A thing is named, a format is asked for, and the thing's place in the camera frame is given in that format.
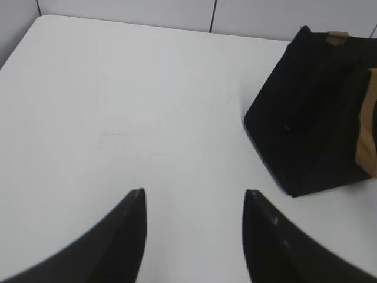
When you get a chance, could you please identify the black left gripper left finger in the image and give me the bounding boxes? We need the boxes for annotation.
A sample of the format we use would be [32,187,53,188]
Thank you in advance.
[7,188,146,282]

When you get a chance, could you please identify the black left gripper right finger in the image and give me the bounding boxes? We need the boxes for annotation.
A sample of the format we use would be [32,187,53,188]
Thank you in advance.
[242,190,376,282]

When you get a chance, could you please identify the black canvas tote bag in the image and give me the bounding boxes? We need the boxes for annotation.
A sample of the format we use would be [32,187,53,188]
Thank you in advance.
[244,26,376,197]

